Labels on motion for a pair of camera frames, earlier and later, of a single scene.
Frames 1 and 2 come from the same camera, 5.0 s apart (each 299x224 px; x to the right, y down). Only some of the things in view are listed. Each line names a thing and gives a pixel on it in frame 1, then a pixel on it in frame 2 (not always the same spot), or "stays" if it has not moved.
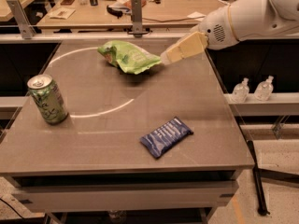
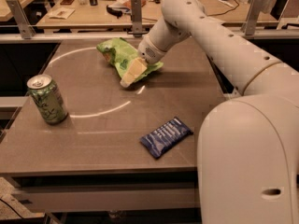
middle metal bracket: x=136 y=17 stays
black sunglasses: x=117 y=13 stays
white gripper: x=216 y=29 to x=148 y=52
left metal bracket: x=25 y=26 stays
